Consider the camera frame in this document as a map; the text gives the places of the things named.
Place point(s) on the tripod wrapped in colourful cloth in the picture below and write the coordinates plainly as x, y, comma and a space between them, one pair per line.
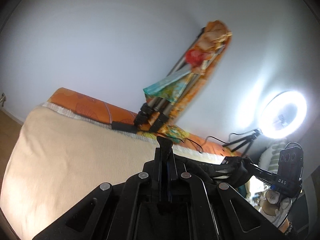
207, 55

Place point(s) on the black t-shirt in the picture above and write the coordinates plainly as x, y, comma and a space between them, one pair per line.
220, 172

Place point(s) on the person's right forearm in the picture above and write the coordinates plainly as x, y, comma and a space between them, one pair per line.
287, 231

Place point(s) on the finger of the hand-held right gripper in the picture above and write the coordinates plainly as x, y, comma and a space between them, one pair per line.
260, 171

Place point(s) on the metal wall fitting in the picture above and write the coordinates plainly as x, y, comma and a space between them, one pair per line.
3, 98

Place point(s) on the small black tripod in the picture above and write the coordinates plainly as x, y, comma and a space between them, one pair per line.
243, 141

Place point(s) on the green striped pillow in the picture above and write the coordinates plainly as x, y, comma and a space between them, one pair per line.
273, 152

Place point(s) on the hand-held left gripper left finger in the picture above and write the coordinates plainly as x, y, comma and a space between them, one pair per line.
158, 172

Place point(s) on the person's right hand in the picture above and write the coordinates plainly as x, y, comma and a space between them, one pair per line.
275, 205

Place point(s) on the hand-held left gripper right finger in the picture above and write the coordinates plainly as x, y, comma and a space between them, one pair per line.
173, 171

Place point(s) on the beige blanket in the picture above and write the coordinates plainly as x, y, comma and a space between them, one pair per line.
75, 160

